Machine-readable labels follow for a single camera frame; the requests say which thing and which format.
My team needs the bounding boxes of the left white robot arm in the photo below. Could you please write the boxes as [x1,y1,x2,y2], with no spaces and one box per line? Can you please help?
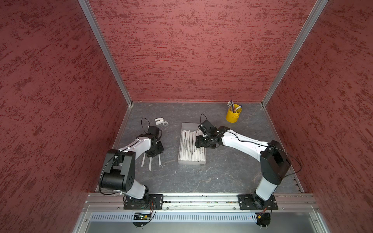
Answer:
[98,126,164,204]

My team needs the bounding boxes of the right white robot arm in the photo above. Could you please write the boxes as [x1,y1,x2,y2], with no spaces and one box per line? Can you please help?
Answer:
[195,119,302,209]

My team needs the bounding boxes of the yellow pen holder cup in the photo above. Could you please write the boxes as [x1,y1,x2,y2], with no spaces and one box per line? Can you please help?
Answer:
[226,104,242,123]

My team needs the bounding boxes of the pens in yellow cup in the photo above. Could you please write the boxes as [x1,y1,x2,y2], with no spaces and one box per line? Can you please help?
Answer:
[227,101,242,113]

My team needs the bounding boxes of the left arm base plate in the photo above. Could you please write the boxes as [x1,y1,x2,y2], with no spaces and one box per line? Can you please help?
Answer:
[123,194,164,211]

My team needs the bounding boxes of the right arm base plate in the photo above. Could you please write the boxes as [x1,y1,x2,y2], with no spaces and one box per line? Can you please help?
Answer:
[237,194,278,211]

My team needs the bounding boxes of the aluminium front rail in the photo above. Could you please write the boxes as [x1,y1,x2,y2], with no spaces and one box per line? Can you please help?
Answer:
[83,193,320,213]

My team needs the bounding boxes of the left aluminium corner post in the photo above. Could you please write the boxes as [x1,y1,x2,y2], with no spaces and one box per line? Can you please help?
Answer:
[78,0,133,108]

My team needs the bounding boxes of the aluminium corner post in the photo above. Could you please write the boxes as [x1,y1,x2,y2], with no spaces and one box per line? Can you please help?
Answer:
[78,0,133,108]
[261,0,328,108]

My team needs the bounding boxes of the right aluminium corner post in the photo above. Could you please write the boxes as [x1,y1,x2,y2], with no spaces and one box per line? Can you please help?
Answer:
[261,0,328,108]

